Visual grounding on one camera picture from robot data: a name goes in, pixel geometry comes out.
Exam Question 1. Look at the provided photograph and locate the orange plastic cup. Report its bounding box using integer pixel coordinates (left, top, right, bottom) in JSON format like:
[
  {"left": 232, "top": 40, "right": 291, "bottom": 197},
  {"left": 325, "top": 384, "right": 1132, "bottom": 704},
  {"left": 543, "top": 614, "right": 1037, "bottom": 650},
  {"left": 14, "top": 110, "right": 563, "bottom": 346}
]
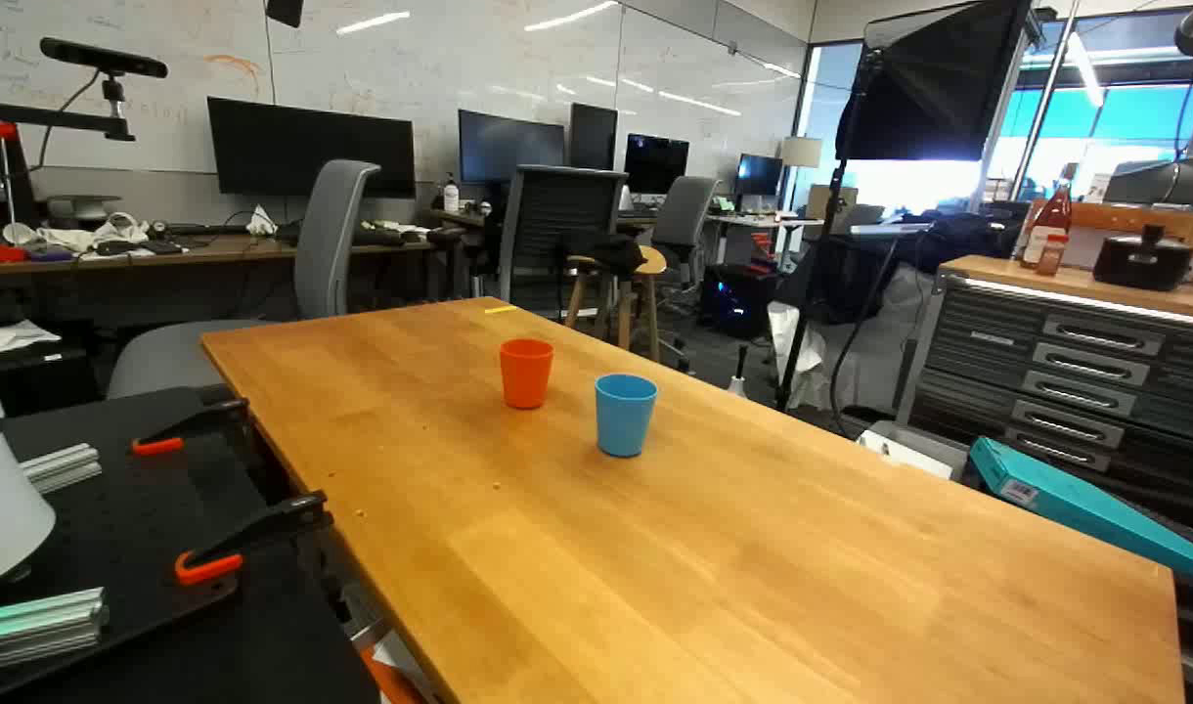
[{"left": 495, "top": 335, "right": 560, "bottom": 414}]

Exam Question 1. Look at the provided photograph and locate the blue plastic cup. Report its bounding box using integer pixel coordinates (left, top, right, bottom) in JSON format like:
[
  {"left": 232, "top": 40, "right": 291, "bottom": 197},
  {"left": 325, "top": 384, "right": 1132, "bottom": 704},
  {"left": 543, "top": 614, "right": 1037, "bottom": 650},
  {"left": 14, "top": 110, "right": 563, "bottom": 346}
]
[{"left": 591, "top": 371, "right": 662, "bottom": 461}]

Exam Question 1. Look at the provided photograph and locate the wooden stool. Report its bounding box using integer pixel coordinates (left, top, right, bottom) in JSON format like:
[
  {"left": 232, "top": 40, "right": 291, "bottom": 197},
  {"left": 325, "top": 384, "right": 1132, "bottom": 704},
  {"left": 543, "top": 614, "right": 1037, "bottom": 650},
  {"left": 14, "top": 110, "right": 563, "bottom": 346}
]
[{"left": 560, "top": 238, "right": 671, "bottom": 363}]

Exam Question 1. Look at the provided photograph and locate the black bag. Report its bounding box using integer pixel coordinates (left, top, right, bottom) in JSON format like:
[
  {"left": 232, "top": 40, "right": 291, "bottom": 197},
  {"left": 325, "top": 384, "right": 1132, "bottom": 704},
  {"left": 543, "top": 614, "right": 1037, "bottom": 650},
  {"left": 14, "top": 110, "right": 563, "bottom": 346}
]
[{"left": 591, "top": 231, "right": 647, "bottom": 282}]

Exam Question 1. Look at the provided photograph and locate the dark high-back chair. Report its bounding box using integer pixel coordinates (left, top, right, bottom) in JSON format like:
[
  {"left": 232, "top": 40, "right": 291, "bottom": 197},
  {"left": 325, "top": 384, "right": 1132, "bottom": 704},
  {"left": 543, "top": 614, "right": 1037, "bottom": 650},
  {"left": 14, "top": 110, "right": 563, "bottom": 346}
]
[{"left": 495, "top": 162, "right": 629, "bottom": 318}]

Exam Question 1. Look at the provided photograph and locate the grey mesh office chair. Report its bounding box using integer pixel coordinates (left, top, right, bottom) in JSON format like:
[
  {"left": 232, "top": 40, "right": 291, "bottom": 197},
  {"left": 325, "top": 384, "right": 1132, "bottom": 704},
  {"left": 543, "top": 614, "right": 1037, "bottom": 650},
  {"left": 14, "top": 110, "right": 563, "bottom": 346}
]
[{"left": 645, "top": 172, "right": 720, "bottom": 305}]

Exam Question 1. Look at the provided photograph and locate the small black monitor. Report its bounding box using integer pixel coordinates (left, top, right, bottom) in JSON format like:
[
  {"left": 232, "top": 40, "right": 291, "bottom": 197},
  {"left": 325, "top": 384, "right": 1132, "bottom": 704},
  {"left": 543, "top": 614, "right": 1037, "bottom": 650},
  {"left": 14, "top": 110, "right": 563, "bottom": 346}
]
[{"left": 621, "top": 128, "right": 692, "bottom": 200}]

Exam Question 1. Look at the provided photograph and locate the narrow black monitor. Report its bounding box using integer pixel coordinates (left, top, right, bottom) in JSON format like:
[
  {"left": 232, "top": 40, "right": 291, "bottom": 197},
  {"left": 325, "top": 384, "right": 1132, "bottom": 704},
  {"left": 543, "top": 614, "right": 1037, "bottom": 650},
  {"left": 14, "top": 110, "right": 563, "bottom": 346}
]
[{"left": 567, "top": 102, "right": 621, "bottom": 172}]

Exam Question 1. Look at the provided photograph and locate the black light stand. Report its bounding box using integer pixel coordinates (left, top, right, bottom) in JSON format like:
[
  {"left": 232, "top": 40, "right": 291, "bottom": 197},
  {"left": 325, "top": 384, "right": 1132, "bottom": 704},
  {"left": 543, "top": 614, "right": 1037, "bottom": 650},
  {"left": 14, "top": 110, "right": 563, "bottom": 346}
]
[{"left": 770, "top": 158, "right": 848, "bottom": 414}]

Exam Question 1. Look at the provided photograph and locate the black computer monitor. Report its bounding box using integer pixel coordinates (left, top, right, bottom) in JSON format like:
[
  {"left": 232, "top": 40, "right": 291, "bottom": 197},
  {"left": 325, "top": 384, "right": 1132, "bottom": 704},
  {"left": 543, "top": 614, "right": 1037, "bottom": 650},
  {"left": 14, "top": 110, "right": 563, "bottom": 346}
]
[{"left": 454, "top": 105, "right": 571, "bottom": 188}]

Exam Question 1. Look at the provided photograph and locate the monitor with blue screen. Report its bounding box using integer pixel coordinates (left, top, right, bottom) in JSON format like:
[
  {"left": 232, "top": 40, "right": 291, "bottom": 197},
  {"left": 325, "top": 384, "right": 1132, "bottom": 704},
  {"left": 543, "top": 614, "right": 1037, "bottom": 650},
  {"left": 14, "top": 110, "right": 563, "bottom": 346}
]
[{"left": 731, "top": 153, "right": 791, "bottom": 204}]

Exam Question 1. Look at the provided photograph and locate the white storage box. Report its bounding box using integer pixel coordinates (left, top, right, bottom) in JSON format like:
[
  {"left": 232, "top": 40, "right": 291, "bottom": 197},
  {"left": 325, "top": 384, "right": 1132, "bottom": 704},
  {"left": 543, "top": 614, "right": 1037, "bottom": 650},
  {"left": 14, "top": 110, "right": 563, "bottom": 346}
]
[{"left": 855, "top": 419, "right": 971, "bottom": 487}]

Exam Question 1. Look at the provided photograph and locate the wide black monitor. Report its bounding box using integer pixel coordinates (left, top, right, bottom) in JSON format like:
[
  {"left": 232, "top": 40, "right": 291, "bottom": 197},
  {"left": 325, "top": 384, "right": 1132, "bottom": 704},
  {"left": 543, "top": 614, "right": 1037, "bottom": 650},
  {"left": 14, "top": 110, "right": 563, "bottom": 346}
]
[{"left": 202, "top": 96, "right": 419, "bottom": 204}]

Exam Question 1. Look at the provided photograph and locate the black softbox light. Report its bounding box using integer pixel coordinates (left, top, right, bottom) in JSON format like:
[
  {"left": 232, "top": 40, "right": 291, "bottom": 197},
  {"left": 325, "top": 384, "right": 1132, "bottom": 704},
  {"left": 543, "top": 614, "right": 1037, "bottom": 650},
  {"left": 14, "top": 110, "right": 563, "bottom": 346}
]
[{"left": 834, "top": 0, "right": 1037, "bottom": 166}]

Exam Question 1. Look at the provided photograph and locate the wooden office desk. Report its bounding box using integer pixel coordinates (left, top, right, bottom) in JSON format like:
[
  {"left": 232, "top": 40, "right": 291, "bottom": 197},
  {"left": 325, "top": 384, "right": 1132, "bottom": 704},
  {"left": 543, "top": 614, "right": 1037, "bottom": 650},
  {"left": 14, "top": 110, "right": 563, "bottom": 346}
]
[{"left": 0, "top": 231, "right": 438, "bottom": 328}]

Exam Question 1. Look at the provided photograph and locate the red bottle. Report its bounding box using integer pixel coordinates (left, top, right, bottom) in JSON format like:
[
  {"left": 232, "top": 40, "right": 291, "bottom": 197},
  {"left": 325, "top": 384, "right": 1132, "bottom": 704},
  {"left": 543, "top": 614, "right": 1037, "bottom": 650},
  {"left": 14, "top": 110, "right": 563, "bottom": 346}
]
[{"left": 1018, "top": 180, "right": 1075, "bottom": 277}]

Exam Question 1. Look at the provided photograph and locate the grey drawer cabinet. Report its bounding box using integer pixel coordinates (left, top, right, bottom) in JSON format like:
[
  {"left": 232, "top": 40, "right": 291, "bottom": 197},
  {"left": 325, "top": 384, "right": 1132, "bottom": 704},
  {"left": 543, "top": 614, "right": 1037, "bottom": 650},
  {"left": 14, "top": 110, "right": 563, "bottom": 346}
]
[{"left": 896, "top": 253, "right": 1193, "bottom": 526}]

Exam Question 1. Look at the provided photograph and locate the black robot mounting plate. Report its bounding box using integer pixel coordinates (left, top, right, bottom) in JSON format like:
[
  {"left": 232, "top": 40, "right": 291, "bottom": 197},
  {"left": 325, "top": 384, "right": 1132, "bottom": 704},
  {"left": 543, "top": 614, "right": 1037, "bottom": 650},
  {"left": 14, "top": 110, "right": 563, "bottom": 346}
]
[{"left": 0, "top": 384, "right": 381, "bottom": 704}]

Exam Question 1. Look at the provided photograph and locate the teal case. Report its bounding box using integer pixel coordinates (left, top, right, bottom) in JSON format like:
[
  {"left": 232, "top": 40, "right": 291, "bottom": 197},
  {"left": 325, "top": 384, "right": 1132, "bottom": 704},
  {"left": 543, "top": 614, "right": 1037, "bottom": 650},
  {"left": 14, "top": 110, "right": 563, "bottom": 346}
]
[{"left": 967, "top": 436, "right": 1193, "bottom": 592}]

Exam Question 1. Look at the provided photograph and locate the aluminium extrusion bar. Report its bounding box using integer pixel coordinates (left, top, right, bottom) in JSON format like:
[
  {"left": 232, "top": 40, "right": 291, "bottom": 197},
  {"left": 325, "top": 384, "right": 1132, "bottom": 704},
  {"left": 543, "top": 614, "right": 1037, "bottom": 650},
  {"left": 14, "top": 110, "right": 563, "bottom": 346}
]
[
  {"left": 14, "top": 437, "right": 105, "bottom": 498},
  {"left": 0, "top": 582, "right": 109, "bottom": 672}
]

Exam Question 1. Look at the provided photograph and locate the black pot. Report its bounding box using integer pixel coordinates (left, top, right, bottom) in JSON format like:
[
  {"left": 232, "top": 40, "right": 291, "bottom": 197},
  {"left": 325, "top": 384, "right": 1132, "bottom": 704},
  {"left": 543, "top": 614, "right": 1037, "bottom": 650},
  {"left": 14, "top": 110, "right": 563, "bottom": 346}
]
[{"left": 1092, "top": 222, "right": 1193, "bottom": 294}]

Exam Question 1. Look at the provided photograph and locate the red-topped black stand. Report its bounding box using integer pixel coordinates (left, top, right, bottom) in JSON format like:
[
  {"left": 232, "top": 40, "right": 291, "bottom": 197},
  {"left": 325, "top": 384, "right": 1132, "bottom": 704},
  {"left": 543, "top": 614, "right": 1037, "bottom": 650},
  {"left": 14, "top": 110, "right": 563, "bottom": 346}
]
[{"left": 0, "top": 119, "right": 48, "bottom": 227}]

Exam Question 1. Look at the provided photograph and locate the black clamp orange handle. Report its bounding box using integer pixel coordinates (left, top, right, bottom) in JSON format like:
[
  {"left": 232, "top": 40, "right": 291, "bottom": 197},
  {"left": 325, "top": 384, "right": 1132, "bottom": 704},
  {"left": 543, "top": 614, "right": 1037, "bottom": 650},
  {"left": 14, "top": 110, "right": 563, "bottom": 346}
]
[
  {"left": 129, "top": 395, "right": 255, "bottom": 461},
  {"left": 172, "top": 489, "right": 333, "bottom": 592}
]

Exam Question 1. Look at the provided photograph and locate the black stereo camera bar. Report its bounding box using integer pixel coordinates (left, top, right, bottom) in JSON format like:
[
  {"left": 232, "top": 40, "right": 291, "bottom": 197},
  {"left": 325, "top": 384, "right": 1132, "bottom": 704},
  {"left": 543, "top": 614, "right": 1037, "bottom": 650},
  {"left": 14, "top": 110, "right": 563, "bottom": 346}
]
[{"left": 35, "top": 37, "right": 172, "bottom": 83}]

